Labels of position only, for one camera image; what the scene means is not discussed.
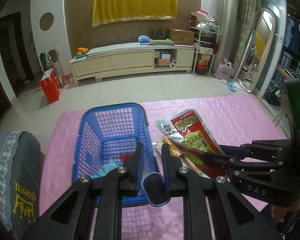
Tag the pink tablecloth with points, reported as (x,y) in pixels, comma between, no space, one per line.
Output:
(233,120)

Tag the blue mop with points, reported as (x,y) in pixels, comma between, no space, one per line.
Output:
(230,85)

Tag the silver standing air conditioner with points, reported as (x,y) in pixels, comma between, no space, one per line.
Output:
(226,19)

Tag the standing mirror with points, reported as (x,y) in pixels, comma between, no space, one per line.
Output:
(263,34)

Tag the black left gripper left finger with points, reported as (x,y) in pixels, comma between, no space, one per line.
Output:
(131,183)

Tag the red paper bag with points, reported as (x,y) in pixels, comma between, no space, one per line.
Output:
(50,86)

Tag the blue tissue box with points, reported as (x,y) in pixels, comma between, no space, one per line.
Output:
(143,40)

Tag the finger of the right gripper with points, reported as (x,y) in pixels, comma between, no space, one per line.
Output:
(213,161)
(244,150)

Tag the person's right hand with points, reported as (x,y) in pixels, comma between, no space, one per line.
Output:
(278,213)

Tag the blue transparent snack packet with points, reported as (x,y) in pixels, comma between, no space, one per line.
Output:
(153,185)

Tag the green folded cloth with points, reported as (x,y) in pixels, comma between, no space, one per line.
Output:
(154,42)

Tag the yellow cloth covered TV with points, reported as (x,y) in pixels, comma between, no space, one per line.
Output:
(112,11)

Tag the blue plastic basket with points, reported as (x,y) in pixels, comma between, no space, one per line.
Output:
(109,134)

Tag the cardboard box on cabinet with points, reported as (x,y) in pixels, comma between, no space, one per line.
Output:
(181,37)

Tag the grey queen chair cover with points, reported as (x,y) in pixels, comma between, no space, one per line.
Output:
(20,176)

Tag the oranges on blue plate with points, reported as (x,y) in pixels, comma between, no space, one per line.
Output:
(81,52)

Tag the red spicy snack bag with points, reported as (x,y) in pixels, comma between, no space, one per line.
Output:
(187,131)

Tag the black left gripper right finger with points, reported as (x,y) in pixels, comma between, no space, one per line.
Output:
(170,164)

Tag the pink shopping bag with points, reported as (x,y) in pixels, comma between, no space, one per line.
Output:
(224,70)

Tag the orange wafer bar wrapper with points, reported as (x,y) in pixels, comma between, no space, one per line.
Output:
(177,153)

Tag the beige TV cabinet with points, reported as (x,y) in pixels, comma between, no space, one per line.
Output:
(130,59)

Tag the white metal shelf rack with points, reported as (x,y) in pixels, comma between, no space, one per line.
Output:
(206,36)

